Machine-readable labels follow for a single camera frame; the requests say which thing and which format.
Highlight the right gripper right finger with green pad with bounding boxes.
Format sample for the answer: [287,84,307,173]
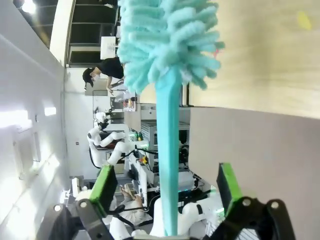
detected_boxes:
[207,162,299,240]

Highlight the seated person in white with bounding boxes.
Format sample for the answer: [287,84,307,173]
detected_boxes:
[117,183,154,227]

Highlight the teal microfibre duster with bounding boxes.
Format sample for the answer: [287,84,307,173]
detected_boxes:
[116,0,226,237]

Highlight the white board sign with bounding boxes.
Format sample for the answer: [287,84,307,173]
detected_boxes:
[100,36,118,61]

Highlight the wooden shelf unit black frame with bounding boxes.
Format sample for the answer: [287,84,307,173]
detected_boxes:
[138,0,320,117]

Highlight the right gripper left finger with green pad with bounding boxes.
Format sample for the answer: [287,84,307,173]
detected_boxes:
[37,163,119,240]

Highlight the person in black with cap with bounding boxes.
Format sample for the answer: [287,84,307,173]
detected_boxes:
[82,56,125,89]

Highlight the white humanoid robot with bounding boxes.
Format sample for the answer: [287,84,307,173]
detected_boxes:
[86,111,133,169]

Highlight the yellow paper scrap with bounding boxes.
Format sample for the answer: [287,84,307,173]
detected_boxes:
[296,11,313,31]

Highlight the grey equipment rack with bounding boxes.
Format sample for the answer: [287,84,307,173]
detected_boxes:
[140,104,191,175]

